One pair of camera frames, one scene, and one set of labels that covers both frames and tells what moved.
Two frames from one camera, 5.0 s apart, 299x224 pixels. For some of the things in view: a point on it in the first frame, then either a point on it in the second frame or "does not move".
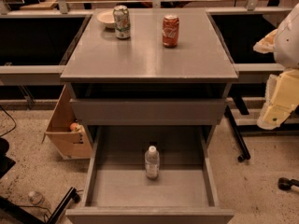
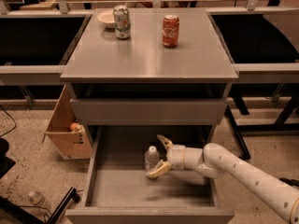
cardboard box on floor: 71,145 does not move
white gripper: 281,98 -> 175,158
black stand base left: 12,214 does not move
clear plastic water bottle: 151,162 does not move
